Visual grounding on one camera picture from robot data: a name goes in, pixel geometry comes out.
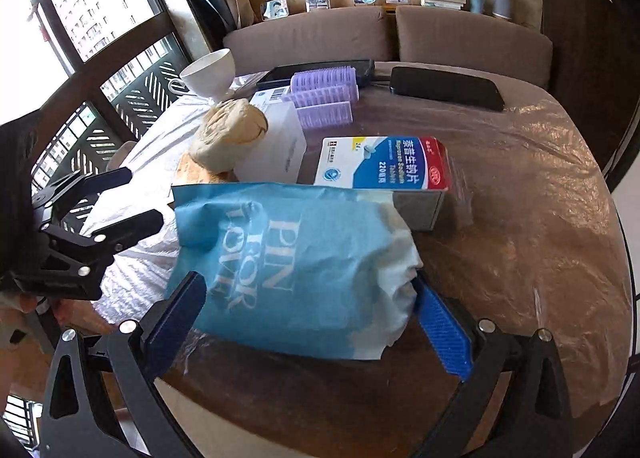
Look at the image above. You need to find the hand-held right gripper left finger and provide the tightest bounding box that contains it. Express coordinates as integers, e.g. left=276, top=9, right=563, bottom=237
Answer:
left=37, top=271, right=208, bottom=458

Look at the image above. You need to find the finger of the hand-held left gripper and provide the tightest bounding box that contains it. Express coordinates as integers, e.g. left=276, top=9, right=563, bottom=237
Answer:
left=31, top=167, right=134, bottom=225
left=40, top=209, right=166, bottom=301

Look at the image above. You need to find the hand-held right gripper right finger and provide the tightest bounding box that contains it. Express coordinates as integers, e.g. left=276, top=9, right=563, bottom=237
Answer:
left=412, top=271, right=576, bottom=458

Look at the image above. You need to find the blue plastic bag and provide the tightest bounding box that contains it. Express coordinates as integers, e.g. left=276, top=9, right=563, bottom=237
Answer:
left=171, top=181, right=425, bottom=361

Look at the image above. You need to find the translucent white plastic box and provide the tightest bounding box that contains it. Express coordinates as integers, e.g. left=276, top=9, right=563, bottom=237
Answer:
left=234, top=101, right=308, bottom=185

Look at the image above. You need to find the purple hair roller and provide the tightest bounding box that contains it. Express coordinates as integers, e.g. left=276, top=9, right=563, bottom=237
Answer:
left=282, top=86, right=360, bottom=109
left=290, top=64, right=362, bottom=89
left=295, top=102, right=355, bottom=131

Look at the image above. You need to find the person's left hand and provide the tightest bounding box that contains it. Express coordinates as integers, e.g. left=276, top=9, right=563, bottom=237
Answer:
left=0, top=288, right=68, bottom=326

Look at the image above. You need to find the white crinkled cloth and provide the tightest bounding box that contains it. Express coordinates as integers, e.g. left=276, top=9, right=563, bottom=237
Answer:
left=80, top=88, right=221, bottom=334

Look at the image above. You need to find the orange brown packet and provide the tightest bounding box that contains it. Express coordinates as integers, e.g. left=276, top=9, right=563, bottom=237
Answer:
left=176, top=153, right=236, bottom=185

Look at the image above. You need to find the black window railing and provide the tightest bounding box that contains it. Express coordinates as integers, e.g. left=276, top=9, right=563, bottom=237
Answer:
left=30, top=31, right=193, bottom=234

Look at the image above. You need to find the white ceramic cup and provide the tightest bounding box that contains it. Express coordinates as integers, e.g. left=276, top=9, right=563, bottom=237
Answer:
left=179, top=48, right=237, bottom=102

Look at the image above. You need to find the white blue red medicine box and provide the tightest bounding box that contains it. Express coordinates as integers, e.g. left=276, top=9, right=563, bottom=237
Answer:
left=313, top=135, right=453, bottom=232

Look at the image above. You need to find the white labelled packet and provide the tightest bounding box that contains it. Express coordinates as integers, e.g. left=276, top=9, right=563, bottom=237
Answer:
left=248, top=86, right=293, bottom=112

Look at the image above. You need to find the black flat case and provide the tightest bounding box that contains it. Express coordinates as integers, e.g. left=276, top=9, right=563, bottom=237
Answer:
left=255, top=58, right=376, bottom=92

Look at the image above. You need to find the black glossy oblong case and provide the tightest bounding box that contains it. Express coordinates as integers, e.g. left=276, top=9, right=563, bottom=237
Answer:
left=389, top=66, right=506, bottom=112

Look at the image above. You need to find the brown sofa cushion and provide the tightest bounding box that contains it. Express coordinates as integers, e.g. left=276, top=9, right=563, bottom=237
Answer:
left=395, top=5, right=553, bottom=89
left=222, top=6, right=398, bottom=72

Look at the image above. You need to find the dark wooden cabinet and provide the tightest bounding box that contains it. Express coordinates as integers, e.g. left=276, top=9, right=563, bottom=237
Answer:
left=541, top=0, right=640, bottom=174

